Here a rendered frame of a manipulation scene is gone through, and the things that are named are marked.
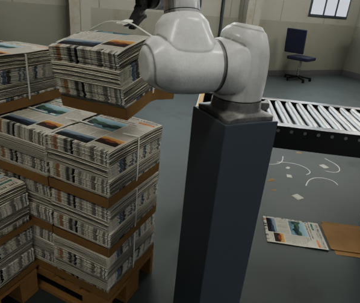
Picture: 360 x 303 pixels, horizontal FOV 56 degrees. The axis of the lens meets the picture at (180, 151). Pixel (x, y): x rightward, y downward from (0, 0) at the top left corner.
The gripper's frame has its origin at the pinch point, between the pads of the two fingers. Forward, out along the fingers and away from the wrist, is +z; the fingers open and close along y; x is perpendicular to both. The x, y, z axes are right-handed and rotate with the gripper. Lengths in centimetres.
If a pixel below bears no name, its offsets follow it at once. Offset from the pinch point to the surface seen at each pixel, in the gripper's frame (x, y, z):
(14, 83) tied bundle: 47, 34, 11
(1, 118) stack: 44, 45, 23
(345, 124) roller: -80, 59, -85
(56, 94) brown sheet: 48, 45, -11
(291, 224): -65, 139, -92
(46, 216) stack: 23, 83, 27
